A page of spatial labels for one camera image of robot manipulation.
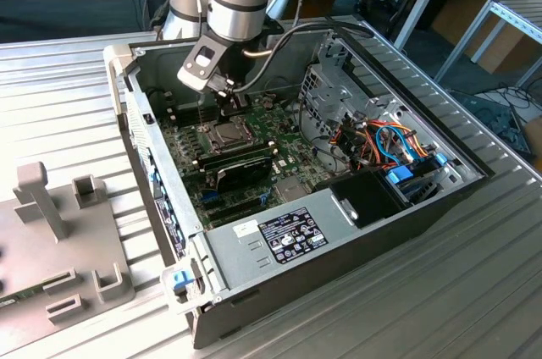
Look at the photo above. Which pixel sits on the silver topped CPU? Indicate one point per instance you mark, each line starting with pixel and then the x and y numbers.
pixel 230 134

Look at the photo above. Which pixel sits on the CPU socket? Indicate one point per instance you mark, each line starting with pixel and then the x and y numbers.
pixel 219 149

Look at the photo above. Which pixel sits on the silver drive cage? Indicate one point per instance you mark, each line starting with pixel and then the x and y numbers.
pixel 326 96

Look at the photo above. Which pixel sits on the black graphics card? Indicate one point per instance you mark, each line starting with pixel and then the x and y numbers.
pixel 243 170

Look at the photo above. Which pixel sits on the green motherboard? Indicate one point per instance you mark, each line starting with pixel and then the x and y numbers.
pixel 296 160

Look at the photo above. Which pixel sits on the silver chipset heatsink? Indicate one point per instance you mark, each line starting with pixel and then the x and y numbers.
pixel 292 189

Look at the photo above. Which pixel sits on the black plastic shroud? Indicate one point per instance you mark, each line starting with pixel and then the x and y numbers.
pixel 368 194

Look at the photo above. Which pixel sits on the silver power supply unit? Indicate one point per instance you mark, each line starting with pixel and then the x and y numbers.
pixel 237 257

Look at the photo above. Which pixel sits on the blue disk carrier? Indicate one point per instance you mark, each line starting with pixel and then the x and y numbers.
pixel 400 175

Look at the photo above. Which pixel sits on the blue case latch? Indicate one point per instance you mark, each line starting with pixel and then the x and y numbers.
pixel 180 280

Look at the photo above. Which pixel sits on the small blue drive clip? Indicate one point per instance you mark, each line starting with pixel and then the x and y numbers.
pixel 441 160

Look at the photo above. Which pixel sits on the brown cardboard box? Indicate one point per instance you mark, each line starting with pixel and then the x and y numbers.
pixel 459 16

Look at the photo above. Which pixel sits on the open black PC case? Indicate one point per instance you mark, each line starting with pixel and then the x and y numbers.
pixel 339 283

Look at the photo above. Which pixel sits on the grey parts rack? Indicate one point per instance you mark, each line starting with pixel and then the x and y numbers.
pixel 84 249

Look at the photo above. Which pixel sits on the brown cardboard piece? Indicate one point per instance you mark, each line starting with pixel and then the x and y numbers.
pixel 534 139

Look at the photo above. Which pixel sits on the green RAM stick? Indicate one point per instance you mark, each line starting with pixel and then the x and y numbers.
pixel 21 294

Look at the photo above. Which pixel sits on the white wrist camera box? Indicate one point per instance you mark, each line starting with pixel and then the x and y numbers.
pixel 203 58

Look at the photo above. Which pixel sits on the aluminium frame shelf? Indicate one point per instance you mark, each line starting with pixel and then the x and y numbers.
pixel 518 16

